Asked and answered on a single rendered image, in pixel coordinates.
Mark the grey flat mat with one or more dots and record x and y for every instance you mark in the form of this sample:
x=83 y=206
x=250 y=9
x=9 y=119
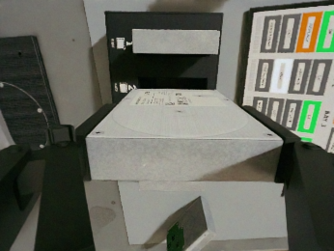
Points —
x=239 y=209

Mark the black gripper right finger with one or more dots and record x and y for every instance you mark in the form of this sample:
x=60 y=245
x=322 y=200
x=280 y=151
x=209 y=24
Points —
x=307 y=172

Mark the white hard drive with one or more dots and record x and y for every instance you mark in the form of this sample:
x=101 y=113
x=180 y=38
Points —
x=193 y=230

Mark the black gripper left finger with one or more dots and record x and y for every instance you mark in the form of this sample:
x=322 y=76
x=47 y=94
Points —
x=64 y=221

